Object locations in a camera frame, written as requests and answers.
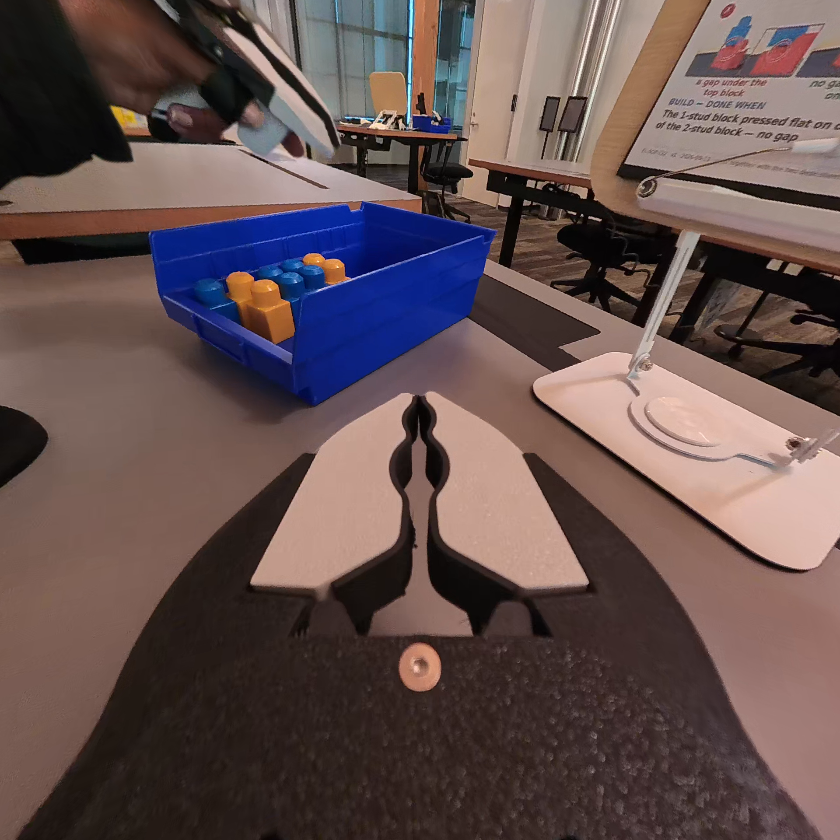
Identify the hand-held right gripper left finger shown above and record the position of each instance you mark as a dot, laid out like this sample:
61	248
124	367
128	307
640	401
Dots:
328	512

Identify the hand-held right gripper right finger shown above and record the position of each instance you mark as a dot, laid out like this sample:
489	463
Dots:
505	512

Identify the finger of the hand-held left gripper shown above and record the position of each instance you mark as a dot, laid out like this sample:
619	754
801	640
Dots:
266	134
289	92

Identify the pile of mega blocks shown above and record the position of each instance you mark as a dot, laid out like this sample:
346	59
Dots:
269	302

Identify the blue bin with block pile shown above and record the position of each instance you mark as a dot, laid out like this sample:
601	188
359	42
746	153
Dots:
394	315

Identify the person's left forearm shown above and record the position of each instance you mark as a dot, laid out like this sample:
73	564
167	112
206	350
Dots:
46	85

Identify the person's left hand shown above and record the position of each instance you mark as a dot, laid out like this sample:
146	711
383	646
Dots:
138	59

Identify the far wooden board stand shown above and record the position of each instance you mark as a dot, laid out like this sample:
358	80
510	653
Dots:
387	95

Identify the far wooden desk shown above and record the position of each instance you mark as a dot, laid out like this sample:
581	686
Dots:
394	134

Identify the small far blue bin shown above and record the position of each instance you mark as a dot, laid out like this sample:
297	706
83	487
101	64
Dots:
430	123

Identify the black office chair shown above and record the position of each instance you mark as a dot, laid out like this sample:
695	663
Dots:
597	249
787	334
446	174

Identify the instruction sheet on white stand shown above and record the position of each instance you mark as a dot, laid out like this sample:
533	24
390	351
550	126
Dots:
689	459

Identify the white door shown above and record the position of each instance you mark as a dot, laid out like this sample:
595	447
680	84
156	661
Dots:
495	72

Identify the wooden desk with black legs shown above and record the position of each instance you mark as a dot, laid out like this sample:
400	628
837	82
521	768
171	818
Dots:
525	172

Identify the black rounded pad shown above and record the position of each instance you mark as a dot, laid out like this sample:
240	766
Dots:
19	446

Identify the wooden desk behind stand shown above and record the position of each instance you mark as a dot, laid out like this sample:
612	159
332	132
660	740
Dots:
787	259

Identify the printed instruction sheet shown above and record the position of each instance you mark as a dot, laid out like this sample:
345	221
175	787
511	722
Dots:
754	98

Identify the wooden post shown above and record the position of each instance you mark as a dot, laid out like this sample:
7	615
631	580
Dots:
425	59

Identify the wall tablet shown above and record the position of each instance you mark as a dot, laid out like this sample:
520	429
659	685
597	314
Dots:
573	113
550	113

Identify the silver ventilation duct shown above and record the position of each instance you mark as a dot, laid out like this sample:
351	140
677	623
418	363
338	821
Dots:
594	46

